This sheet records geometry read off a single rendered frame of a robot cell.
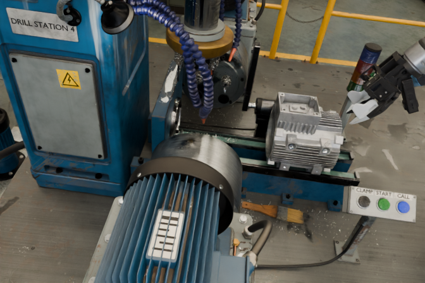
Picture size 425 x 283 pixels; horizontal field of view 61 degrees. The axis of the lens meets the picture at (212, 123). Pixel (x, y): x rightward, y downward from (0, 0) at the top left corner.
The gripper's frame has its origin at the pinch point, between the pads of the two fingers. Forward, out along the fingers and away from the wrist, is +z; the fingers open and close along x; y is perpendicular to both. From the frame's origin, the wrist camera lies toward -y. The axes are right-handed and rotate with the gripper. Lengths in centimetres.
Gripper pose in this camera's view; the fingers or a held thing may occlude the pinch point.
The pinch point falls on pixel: (353, 117)
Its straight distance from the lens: 109.4
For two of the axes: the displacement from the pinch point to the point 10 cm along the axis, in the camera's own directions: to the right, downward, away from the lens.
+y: -8.1, -5.0, -3.1
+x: -1.0, 6.4, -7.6
